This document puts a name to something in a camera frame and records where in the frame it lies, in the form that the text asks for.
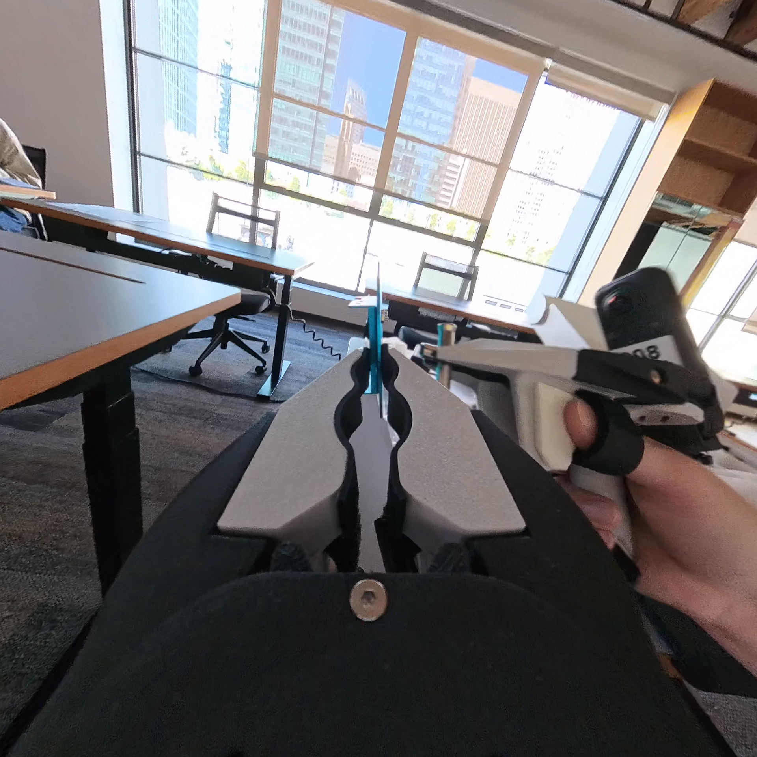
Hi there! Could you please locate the person's right hand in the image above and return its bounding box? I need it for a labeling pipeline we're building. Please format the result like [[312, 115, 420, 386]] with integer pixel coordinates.
[[559, 398, 757, 635]]

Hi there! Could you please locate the blue metal bracket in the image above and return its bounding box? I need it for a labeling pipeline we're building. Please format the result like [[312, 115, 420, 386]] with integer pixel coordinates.
[[348, 297, 389, 396]]

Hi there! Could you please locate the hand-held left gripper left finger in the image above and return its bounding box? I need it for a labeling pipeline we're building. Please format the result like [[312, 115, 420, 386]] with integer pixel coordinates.
[[216, 348, 369, 573]]

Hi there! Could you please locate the tall city-view window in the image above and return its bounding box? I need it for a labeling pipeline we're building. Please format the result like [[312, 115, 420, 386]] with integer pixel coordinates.
[[124, 0, 669, 308]]

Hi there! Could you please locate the black coiled cable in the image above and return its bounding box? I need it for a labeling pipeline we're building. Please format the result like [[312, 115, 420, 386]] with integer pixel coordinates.
[[290, 316, 344, 358]]

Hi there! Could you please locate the wooden shelf unit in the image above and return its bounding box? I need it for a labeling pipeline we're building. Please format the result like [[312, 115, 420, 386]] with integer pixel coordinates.
[[656, 80, 757, 220]]

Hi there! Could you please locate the person's dark clothing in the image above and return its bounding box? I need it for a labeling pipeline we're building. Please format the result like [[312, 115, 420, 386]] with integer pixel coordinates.
[[638, 594, 757, 699]]

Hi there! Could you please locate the frosted glass door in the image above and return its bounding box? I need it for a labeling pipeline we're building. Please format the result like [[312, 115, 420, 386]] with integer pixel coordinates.
[[615, 195, 740, 302]]

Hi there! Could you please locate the black office chair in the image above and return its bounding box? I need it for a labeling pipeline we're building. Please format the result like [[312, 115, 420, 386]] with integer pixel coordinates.
[[172, 289, 276, 378]]

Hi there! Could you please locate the dark slat-back chair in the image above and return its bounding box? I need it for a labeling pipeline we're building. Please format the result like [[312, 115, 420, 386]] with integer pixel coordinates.
[[413, 251, 481, 302], [206, 192, 282, 249]]

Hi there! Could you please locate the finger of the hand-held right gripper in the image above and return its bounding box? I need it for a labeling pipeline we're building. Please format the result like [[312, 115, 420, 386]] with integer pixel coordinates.
[[420, 296, 611, 380]]

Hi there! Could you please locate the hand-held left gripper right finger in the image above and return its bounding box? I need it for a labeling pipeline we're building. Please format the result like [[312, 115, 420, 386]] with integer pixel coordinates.
[[383, 345, 527, 573]]

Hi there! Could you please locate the window with roller blind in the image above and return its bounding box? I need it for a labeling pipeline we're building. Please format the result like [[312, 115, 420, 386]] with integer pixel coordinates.
[[689, 237, 757, 385]]

